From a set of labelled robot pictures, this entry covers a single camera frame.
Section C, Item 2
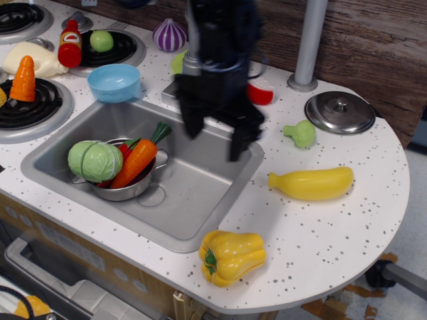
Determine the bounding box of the grey metal pole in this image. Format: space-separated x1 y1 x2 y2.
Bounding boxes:
288 0 328 93

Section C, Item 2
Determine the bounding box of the middle black stove burner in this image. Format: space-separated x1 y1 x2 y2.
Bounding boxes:
69 29 146 78

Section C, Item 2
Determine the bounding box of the silver toy faucet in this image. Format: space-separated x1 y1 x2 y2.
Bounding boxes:
161 49 234 127

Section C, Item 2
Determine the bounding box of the front black stove burner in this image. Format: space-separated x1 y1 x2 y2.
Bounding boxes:
1 78 74 144

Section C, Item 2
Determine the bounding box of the yellow toy corn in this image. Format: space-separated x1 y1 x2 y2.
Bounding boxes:
0 88 7 107

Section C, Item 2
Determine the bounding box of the small steel pot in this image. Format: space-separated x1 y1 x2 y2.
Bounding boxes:
68 139 169 201

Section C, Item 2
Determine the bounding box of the grey toy sink basin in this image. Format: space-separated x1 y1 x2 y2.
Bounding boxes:
21 99 264 253

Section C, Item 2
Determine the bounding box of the light blue plastic bowl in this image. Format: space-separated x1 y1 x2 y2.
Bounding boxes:
87 64 141 103

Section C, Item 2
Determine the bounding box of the light green toy broccoli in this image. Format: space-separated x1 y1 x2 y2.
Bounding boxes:
283 120 316 148

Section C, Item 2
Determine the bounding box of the red toy chili pepper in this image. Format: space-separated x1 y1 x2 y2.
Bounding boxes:
95 138 141 188

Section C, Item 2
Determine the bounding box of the orange toy carrot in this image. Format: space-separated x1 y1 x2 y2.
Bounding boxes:
109 122 172 189

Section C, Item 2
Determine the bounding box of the green toy cabbage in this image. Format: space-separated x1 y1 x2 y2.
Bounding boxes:
67 141 123 183

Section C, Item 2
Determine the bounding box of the cream toy chicken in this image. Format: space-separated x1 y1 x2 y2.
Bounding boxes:
2 41 69 78

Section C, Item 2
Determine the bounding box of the orange toy below counter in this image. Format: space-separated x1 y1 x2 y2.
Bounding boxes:
13 295 51 319

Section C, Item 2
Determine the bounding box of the grey oven door handle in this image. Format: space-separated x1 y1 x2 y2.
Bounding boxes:
4 237 147 319

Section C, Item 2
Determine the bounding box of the steel pot lid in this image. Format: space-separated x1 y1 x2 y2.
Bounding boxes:
304 91 376 135

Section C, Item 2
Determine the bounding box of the black caster wheel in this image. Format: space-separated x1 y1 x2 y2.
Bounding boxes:
364 259 396 289

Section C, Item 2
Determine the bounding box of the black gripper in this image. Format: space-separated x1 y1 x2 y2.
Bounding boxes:
175 65 264 162

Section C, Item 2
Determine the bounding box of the yellow toy bell pepper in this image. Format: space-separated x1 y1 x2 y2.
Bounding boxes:
199 230 267 287

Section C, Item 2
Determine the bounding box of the black stove burner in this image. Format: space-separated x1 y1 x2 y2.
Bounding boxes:
69 29 146 78
1 78 74 144

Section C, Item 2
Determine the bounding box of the orange toy cone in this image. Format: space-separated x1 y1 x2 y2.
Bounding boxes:
9 55 36 102

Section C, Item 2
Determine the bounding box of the grey stove knob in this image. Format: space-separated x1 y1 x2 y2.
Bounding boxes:
61 11 93 33

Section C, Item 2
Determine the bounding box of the red toy ketchup bottle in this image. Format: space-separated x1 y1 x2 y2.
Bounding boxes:
58 19 82 68

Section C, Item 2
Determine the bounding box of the red toy cheese wedge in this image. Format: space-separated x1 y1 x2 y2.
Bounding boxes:
246 77 275 105

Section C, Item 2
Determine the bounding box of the back left stove burner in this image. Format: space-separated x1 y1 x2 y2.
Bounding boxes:
1 3 53 45

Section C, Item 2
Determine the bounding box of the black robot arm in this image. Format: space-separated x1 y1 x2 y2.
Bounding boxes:
174 1 264 161

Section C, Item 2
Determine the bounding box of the lime green plate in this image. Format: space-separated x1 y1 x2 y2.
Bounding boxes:
170 50 187 75

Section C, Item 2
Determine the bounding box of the yellow toy banana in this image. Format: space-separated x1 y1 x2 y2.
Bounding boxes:
268 167 354 201

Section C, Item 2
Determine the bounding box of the purple striped toy onion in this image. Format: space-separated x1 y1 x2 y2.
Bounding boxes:
153 18 187 52

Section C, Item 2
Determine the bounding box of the green toy apple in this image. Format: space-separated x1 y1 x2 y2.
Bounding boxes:
89 30 114 53

